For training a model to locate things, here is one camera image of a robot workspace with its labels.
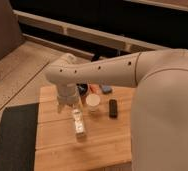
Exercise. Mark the orange carrot toy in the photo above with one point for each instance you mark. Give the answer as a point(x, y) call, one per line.
point(93, 89)

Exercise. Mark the black rectangular remote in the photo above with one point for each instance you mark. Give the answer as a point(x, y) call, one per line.
point(113, 109)

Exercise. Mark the black bowl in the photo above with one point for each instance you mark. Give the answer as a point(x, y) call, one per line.
point(83, 89)

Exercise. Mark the white paper cup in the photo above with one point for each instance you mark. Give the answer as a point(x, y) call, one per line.
point(93, 102)

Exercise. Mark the grey sofa corner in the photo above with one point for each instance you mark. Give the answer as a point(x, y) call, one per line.
point(10, 32)

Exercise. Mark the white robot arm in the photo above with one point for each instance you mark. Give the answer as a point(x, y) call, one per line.
point(159, 110)

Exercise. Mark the blue small object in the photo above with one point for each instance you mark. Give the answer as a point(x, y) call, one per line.
point(106, 89)

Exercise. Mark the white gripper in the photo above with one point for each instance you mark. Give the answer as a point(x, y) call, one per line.
point(66, 95)

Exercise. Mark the dark grey floor mat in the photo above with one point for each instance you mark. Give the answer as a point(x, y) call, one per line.
point(18, 129)

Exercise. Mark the clear plastic bottle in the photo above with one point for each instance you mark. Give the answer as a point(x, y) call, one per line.
point(78, 121)

